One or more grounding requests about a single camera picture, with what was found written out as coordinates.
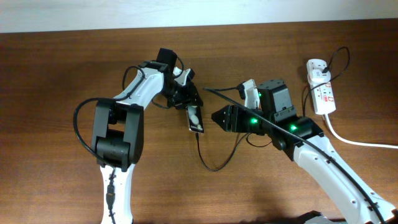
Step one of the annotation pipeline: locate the white power strip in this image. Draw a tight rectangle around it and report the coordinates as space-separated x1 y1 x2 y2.
306 58 336 115

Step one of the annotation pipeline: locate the white USB charger plug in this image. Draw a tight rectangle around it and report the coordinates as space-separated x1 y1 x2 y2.
307 67 331 86

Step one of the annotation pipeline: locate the white power strip cord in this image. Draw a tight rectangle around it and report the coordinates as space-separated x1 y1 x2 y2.
322 114 398 150

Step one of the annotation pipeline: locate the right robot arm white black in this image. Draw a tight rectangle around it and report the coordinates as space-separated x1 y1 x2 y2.
211 80 397 223

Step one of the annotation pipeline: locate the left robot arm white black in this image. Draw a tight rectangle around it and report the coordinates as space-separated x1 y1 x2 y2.
91 48 204 223

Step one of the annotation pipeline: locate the black Samsung Galaxy smartphone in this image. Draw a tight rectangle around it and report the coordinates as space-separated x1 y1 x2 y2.
187 106 205 134

